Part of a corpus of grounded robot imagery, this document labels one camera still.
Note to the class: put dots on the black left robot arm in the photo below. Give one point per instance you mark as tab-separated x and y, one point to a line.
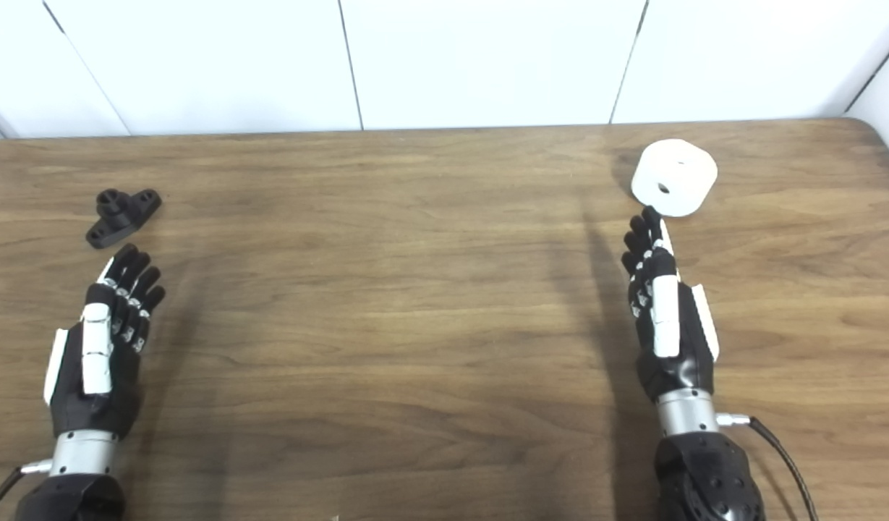
71	499

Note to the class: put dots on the black plastic holder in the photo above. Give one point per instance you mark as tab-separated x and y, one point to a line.
122	217

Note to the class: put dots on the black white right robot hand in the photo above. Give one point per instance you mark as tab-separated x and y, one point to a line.
665	325

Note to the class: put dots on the round white plastic piece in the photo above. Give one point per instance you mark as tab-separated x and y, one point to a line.
679	170

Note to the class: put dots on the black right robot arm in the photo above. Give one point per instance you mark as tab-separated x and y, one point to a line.
708	481

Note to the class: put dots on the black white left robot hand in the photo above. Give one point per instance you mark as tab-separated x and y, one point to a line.
95	347

